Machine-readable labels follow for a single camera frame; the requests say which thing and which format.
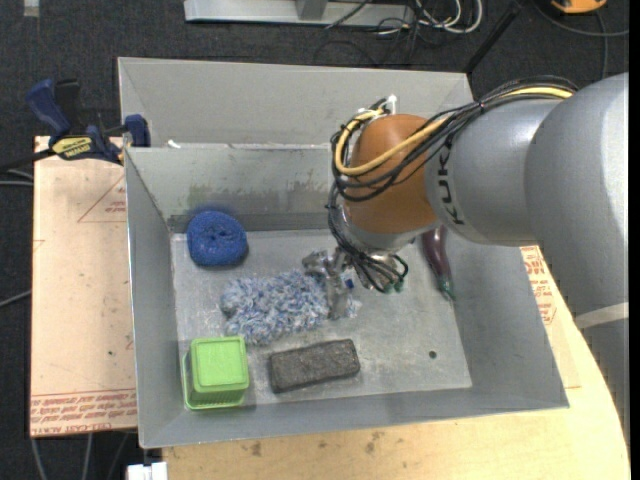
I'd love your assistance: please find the blue round scrubber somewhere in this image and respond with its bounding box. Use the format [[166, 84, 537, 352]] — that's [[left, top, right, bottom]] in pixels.
[[186, 210, 250, 269]]

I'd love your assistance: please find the dark grey flat block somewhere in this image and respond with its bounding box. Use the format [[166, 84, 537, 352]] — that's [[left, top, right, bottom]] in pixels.
[[268, 338, 362, 395]]

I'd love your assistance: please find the blue and white fluffy cloth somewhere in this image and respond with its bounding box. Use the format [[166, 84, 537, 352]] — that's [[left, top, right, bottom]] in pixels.
[[218, 267, 362, 347]]

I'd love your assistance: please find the purple toy eggplant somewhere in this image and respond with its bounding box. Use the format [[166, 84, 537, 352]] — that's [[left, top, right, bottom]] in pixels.
[[420, 224, 458, 302]]

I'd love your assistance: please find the brown cardboard board red print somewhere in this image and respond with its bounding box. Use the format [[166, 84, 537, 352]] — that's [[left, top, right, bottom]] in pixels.
[[29, 135, 584, 439]]

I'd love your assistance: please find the grey metal bin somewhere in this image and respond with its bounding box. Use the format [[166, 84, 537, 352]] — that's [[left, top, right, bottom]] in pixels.
[[117, 56, 571, 450]]

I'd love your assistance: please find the green plastic box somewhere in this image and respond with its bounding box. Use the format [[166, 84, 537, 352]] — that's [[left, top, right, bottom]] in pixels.
[[181, 335, 252, 411]]

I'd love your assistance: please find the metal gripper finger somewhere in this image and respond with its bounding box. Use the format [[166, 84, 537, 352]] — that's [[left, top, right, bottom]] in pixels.
[[327, 275, 350, 321], [301, 249, 331, 278]]

